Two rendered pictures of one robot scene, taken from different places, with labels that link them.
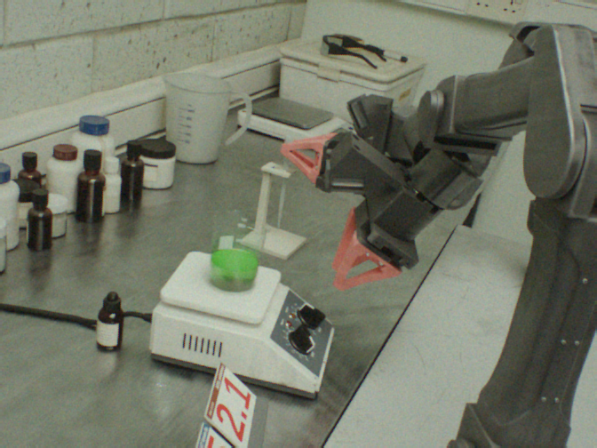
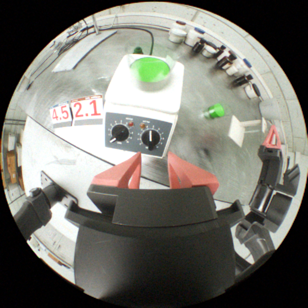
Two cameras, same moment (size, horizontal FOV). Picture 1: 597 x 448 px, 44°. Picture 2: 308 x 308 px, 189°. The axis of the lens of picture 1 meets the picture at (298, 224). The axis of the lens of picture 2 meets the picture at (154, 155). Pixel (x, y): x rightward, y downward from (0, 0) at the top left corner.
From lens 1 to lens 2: 0.80 m
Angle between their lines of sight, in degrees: 58
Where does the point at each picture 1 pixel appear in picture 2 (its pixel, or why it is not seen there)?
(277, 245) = (234, 132)
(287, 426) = (89, 134)
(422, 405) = not seen: hidden behind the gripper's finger
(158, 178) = (248, 91)
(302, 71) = (284, 150)
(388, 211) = (78, 261)
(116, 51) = (272, 81)
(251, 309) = (113, 93)
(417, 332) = not seen: hidden behind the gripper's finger
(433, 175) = not seen: outside the picture
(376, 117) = (291, 187)
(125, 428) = (88, 80)
